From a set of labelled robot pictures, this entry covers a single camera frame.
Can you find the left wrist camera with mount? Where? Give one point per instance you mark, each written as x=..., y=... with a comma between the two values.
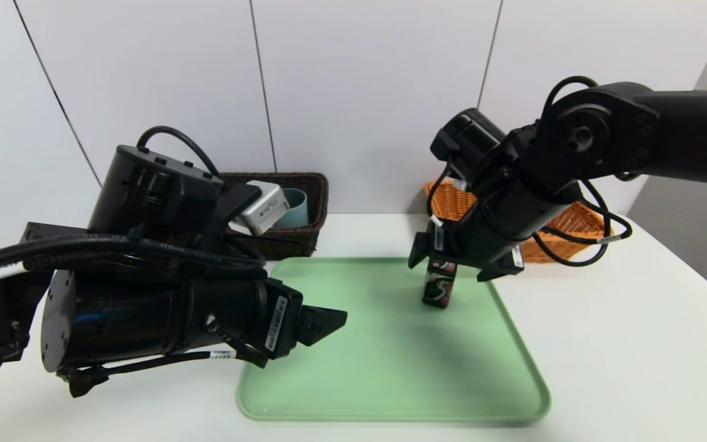
x=157, y=190

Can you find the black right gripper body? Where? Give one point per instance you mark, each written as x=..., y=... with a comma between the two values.
x=452, y=253

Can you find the blue-grey plastic cup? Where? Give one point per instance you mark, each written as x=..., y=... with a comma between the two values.
x=297, y=209

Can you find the orange wicker basket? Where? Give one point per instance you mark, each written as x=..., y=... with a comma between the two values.
x=565, y=218

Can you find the black snack box pink print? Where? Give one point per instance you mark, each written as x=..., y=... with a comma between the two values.
x=439, y=288

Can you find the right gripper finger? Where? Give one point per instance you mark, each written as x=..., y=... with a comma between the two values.
x=504, y=270
x=422, y=248

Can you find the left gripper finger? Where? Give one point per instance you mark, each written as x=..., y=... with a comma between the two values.
x=323, y=322

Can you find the dark brown wicker basket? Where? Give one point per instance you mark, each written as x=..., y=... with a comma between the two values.
x=304, y=242

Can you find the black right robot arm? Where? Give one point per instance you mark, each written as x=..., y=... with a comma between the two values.
x=697, y=135

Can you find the light green plastic tray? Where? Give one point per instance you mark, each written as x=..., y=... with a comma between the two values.
x=390, y=368

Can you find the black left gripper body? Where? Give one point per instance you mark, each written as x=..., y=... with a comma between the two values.
x=281, y=324

